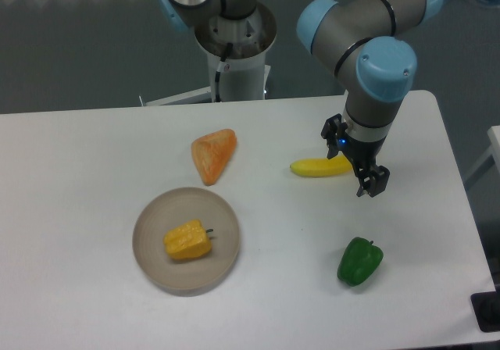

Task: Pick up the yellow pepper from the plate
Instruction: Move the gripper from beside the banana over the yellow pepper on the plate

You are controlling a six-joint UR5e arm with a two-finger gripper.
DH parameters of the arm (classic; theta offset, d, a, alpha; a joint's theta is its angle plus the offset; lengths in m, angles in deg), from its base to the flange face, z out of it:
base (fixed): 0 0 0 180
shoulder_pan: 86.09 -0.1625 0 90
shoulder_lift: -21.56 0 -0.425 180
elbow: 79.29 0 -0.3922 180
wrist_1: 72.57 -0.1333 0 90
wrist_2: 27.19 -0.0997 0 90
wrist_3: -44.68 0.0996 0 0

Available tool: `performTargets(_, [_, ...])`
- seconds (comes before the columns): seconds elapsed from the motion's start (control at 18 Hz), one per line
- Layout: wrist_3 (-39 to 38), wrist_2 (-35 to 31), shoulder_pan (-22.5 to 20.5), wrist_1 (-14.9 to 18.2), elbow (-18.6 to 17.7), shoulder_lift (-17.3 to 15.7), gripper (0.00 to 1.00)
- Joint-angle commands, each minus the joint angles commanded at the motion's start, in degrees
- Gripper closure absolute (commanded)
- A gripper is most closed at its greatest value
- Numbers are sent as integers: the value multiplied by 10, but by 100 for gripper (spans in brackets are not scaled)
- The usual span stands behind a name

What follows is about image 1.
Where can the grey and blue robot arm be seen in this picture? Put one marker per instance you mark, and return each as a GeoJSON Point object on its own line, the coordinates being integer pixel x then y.
{"type": "Point", "coordinates": [356, 42]}

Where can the beige round plate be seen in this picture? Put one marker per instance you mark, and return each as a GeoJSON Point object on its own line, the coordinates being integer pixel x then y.
{"type": "Point", "coordinates": [170, 210]}

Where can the yellow toy bell pepper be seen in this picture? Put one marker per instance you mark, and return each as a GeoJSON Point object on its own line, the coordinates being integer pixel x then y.
{"type": "Point", "coordinates": [187, 241]}

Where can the orange toy bread slice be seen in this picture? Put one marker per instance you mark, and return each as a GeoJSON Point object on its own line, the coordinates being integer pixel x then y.
{"type": "Point", "coordinates": [211, 153]}

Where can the black box at table edge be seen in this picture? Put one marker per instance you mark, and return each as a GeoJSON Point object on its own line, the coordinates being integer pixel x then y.
{"type": "Point", "coordinates": [486, 310]}

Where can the yellow toy banana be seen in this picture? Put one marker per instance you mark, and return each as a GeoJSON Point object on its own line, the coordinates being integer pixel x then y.
{"type": "Point", "coordinates": [321, 167]}

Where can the green toy bell pepper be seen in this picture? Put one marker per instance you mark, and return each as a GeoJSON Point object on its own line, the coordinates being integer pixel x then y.
{"type": "Point", "coordinates": [359, 261]}

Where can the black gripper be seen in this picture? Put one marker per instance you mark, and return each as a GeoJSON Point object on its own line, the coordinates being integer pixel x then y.
{"type": "Point", "coordinates": [360, 145]}

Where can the white furniture edge at right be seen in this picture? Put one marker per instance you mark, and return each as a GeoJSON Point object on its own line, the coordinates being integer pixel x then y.
{"type": "Point", "coordinates": [488, 159]}

